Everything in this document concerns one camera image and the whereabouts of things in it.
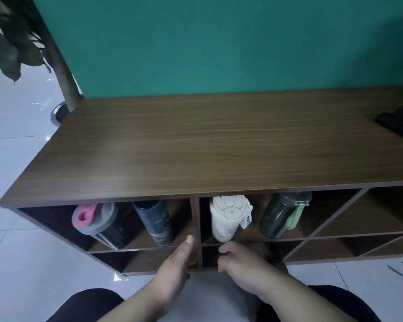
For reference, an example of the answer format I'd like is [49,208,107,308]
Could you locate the large-leaf potted tree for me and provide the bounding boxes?
[0,0,83,113]

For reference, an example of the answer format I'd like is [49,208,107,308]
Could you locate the black bottle pink grey lid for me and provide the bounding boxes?
[71,203,133,251]

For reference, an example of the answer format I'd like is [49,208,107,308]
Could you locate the person's left hand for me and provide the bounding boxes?
[151,234,195,307]

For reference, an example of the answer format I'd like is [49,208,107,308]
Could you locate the dark green bottle grey cap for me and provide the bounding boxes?
[259,191,313,239]

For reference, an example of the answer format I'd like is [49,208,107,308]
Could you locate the brown wooden cabinet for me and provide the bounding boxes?
[0,85,403,280]

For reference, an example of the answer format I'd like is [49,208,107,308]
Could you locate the black folded cloth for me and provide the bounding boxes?
[375,103,403,141]

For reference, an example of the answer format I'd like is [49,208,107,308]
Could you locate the grey ceramic plant pot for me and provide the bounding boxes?
[49,93,85,126]

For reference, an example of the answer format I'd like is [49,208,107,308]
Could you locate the person's right hand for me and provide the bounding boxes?
[217,241,289,304]

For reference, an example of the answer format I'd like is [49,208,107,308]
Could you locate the dark blue thermos bottle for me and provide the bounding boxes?
[132,199,175,248]

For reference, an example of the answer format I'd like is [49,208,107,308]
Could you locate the person's black trousers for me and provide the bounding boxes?
[45,261,382,322]

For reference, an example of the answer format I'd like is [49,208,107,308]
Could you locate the cream white tumbler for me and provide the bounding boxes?
[209,195,253,244]

